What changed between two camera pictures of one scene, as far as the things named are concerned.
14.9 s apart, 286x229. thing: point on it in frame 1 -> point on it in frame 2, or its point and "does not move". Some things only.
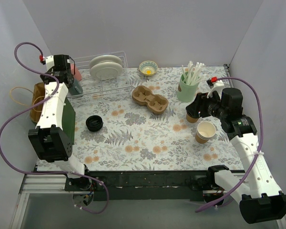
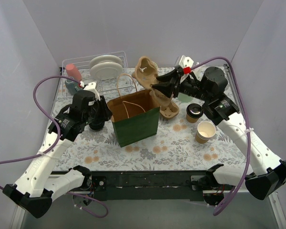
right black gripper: [197, 104] -> [177, 80]
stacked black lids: [94, 122] does not move
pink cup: [75, 71] does not move
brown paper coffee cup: [191, 119] does not move
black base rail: [147, 185] does not move
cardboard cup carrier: [158, 103] -> [146, 74]
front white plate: [106, 70] does not move
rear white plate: [105, 58] does not move
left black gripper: [70, 78] -> [103, 108]
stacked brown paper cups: [205, 130] does not move
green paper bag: [69, 113] -> [135, 117]
